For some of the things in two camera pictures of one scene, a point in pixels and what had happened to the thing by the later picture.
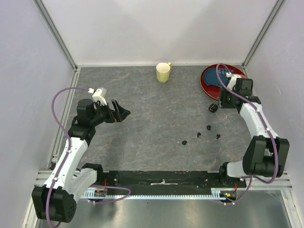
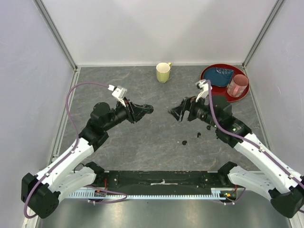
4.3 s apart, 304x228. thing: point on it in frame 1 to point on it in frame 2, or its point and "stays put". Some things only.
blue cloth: x=211 y=77 stays put
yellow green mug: x=163 y=71 stays put
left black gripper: x=114 y=116 to x=135 y=112
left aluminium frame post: x=77 y=69 stays put
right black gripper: x=224 y=92 to x=189 y=104
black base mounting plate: x=169 y=179 stays put
